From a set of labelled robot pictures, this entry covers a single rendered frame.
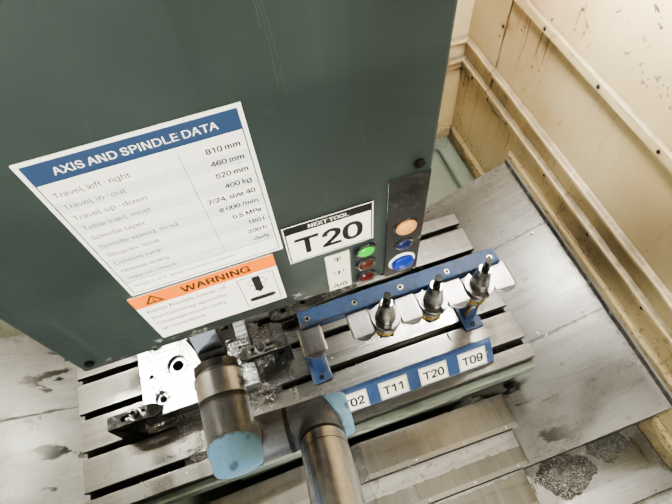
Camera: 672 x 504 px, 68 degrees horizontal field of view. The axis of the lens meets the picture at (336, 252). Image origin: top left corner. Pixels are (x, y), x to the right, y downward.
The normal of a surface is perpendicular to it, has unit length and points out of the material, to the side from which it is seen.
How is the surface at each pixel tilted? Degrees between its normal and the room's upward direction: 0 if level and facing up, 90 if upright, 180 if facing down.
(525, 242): 24
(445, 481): 8
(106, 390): 0
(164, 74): 90
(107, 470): 0
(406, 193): 90
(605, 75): 90
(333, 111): 90
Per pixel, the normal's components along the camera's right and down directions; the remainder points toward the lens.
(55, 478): 0.34, -0.58
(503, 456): 0.07, -0.54
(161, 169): 0.32, 0.81
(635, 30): -0.95, 0.30
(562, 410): -0.44, -0.34
